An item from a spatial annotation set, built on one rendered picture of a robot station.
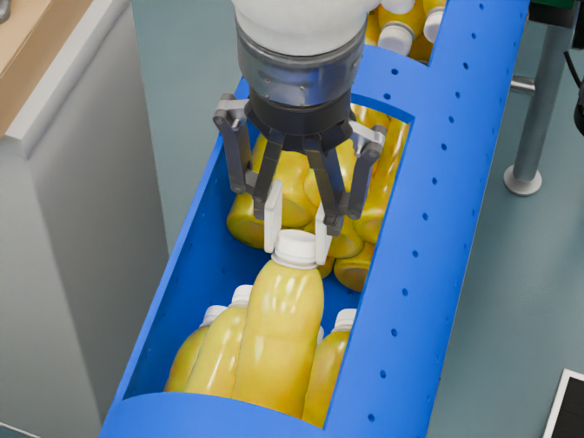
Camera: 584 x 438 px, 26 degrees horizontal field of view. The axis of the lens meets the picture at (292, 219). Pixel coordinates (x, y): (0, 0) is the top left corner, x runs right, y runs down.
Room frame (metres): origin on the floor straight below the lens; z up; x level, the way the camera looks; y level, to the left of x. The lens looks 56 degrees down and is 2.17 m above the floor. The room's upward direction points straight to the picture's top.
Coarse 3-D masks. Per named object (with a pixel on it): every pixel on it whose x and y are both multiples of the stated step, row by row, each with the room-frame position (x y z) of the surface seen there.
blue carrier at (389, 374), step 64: (448, 0) 0.92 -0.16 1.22; (512, 0) 0.98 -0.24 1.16; (384, 64) 0.82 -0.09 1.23; (448, 64) 0.84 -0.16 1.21; (512, 64) 0.92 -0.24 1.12; (448, 128) 0.77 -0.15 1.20; (448, 192) 0.70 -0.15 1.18; (192, 256) 0.70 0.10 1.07; (256, 256) 0.75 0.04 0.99; (384, 256) 0.61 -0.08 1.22; (448, 256) 0.64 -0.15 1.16; (192, 320) 0.65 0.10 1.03; (384, 320) 0.55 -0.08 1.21; (448, 320) 0.60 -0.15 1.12; (128, 384) 0.53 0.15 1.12; (384, 384) 0.49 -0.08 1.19
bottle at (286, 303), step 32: (256, 288) 0.57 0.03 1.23; (288, 288) 0.56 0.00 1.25; (320, 288) 0.57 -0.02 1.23; (256, 320) 0.54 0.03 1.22; (288, 320) 0.54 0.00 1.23; (320, 320) 0.55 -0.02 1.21; (256, 352) 0.52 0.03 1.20; (288, 352) 0.52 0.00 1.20; (256, 384) 0.50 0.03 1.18; (288, 384) 0.50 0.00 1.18
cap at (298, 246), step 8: (280, 232) 0.61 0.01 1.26; (288, 232) 0.61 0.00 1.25; (296, 232) 0.61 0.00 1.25; (304, 232) 0.61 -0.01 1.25; (280, 240) 0.60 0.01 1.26; (288, 240) 0.59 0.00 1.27; (296, 240) 0.59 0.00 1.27; (304, 240) 0.60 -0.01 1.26; (312, 240) 0.60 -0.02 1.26; (280, 248) 0.59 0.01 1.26; (288, 248) 0.59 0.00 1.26; (296, 248) 0.59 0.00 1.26; (304, 248) 0.59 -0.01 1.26; (312, 248) 0.59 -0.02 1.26; (280, 256) 0.59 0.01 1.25; (288, 256) 0.58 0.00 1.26; (296, 256) 0.58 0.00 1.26; (304, 256) 0.58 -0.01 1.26; (312, 256) 0.58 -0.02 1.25
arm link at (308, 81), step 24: (240, 48) 0.59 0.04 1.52; (360, 48) 0.58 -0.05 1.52; (264, 72) 0.56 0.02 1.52; (288, 72) 0.56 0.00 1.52; (312, 72) 0.56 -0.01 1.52; (336, 72) 0.56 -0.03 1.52; (264, 96) 0.57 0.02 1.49; (288, 96) 0.56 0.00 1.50; (312, 96) 0.56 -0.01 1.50; (336, 96) 0.56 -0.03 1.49
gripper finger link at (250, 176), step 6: (246, 168) 0.62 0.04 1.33; (246, 174) 0.61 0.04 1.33; (252, 174) 0.62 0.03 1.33; (246, 180) 0.61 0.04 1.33; (252, 180) 0.61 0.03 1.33; (252, 186) 0.60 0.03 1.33; (270, 186) 0.61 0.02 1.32; (246, 192) 0.61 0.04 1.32; (252, 192) 0.60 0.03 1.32; (258, 204) 0.60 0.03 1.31; (264, 204) 0.60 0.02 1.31; (258, 210) 0.60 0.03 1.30; (264, 210) 0.60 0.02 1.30; (258, 216) 0.60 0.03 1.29
